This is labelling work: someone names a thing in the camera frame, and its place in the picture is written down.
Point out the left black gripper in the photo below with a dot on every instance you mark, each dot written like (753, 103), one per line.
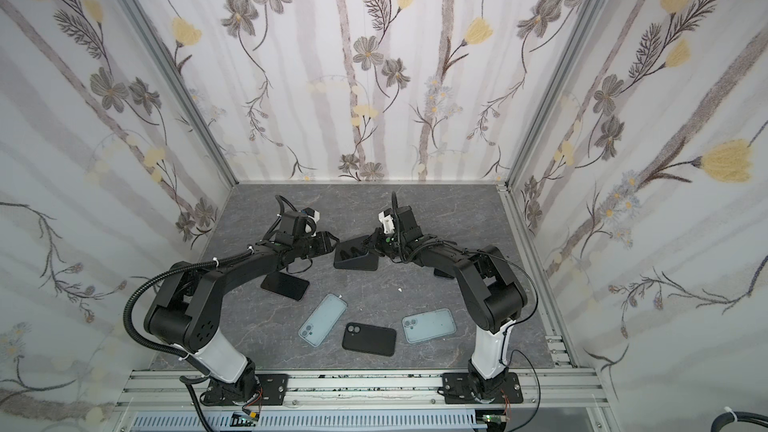
(324, 240)

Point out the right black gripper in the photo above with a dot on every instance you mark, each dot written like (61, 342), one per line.
(383, 243)

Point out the black phone case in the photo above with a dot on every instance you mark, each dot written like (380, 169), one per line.
(369, 339)
(355, 254)

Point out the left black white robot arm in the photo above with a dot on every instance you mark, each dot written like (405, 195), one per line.
(178, 312)

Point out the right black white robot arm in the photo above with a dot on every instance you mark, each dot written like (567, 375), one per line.
(492, 293)

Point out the black phone left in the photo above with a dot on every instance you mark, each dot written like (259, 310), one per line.
(285, 285)

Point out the black phone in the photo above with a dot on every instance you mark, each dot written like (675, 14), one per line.
(285, 285)
(442, 274)

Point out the black phone right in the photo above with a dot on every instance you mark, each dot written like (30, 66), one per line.
(442, 274)

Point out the pale blue phone left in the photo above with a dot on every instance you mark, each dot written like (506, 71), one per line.
(321, 321)

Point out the pale blue phone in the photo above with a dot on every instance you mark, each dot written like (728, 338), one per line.
(321, 321)
(428, 326)

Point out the pale blue phone right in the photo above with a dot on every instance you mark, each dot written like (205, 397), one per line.
(428, 326)

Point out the black phone case front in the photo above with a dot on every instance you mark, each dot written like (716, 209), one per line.
(369, 339)

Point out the small green circuit board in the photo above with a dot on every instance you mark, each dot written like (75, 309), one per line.
(245, 419)

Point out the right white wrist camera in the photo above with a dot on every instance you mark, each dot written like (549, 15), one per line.
(387, 222)

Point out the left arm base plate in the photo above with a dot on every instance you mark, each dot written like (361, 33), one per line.
(262, 389)

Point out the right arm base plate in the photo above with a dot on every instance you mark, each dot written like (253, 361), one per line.
(513, 387)

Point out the aluminium front rail frame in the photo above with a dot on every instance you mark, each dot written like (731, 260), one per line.
(555, 399)

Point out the white slotted cable duct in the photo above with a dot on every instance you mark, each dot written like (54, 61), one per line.
(353, 420)

